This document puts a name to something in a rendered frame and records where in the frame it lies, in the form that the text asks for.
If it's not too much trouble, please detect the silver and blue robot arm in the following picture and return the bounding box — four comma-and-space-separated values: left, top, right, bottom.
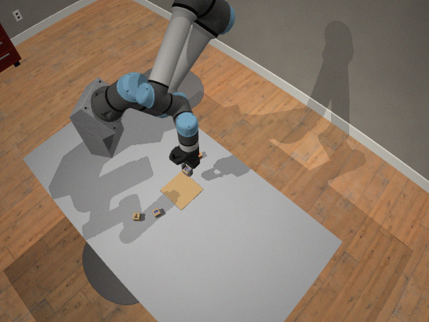
90, 0, 235, 146

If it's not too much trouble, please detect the tan flat mat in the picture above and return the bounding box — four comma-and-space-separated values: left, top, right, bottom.
161, 171, 204, 210

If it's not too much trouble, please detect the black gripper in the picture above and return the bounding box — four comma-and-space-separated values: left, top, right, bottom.
169, 140, 200, 177

